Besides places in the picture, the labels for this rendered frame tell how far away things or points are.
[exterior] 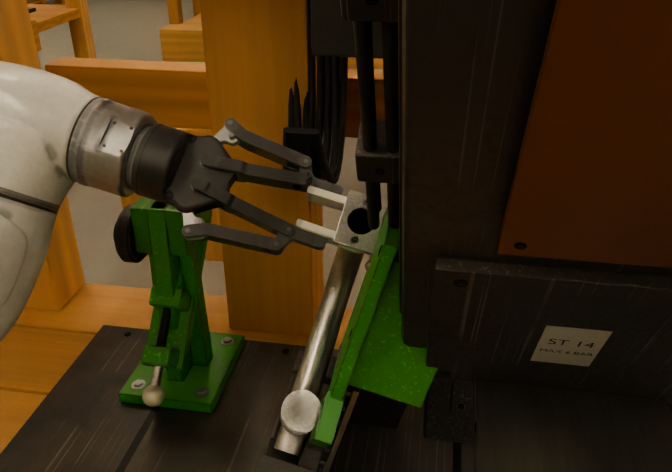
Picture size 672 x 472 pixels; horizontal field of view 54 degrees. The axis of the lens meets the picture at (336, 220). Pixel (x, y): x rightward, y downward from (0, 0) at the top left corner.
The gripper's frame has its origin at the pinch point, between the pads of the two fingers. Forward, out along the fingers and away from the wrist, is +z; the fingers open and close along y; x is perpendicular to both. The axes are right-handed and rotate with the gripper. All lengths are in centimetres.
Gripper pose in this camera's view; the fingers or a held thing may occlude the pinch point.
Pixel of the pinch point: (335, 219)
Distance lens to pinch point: 65.6
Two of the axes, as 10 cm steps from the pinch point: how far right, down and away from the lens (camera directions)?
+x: -0.6, 2.6, 9.6
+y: 3.1, -9.2, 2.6
